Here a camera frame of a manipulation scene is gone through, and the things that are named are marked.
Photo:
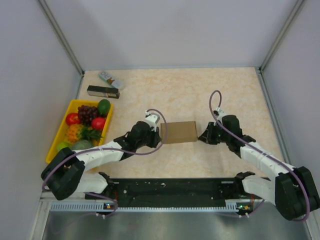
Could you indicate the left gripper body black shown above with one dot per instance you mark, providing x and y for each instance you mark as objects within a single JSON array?
[{"x": 152, "y": 137}]

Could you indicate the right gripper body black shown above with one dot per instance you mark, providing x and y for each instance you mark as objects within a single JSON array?
[{"x": 216, "y": 134}]

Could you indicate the brown cardboard paper box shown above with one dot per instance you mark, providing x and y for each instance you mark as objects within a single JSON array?
[{"x": 179, "y": 132}]

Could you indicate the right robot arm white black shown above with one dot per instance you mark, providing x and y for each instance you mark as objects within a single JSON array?
[{"x": 290, "y": 189}]

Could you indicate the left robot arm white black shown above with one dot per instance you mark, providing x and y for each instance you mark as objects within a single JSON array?
[{"x": 67, "y": 172}]

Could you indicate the teal white snack box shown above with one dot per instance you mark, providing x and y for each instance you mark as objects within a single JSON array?
[{"x": 111, "y": 80}]

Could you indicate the black rectangular box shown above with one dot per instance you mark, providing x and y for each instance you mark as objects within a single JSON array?
[{"x": 105, "y": 92}]

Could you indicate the red toy tomato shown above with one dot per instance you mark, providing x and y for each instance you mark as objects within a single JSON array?
[{"x": 98, "y": 123}]

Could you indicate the green toy lime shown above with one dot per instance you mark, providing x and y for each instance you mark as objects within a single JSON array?
[{"x": 103, "y": 106}]

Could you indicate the green toy melon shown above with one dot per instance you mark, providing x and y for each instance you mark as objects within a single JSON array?
[{"x": 82, "y": 145}]

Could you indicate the purple toy grapes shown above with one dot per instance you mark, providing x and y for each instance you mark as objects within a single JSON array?
[{"x": 87, "y": 113}]

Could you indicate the orange toy pineapple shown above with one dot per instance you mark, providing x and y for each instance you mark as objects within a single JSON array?
[{"x": 78, "y": 132}]

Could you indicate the red toy apple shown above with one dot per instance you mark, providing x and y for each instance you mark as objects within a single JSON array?
[{"x": 72, "y": 119}]

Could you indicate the yellow plastic tray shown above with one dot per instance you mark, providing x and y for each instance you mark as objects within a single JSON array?
[{"x": 61, "y": 135}]

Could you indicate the green toy pear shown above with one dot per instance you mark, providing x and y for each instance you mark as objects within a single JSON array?
[{"x": 62, "y": 145}]

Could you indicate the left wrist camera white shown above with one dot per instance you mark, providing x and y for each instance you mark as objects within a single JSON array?
[{"x": 152, "y": 120}]

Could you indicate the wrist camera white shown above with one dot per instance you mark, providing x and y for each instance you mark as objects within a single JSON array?
[
  {"x": 219, "y": 113},
  {"x": 152, "y": 120}
]

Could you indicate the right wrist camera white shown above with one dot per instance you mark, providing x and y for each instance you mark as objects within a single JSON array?
[{"x": 219, "y": 113}]

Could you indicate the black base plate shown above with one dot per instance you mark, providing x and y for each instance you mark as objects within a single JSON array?
[{"x": 175, "y": 192}]

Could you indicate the grey cable duct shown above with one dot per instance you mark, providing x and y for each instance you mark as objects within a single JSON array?
[{"x": 73, "y": 206}]

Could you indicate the right frame post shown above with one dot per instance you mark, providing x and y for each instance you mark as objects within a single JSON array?
[{"x": 298, "y": 6}]

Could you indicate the frame post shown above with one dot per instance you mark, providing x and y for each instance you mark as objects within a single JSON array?
[
  {"x": 60, "y": 36},
  {"x": 298, "y": 6}
]

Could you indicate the left frame post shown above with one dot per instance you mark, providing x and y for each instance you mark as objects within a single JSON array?
[{"x": 60, "y": 36}]

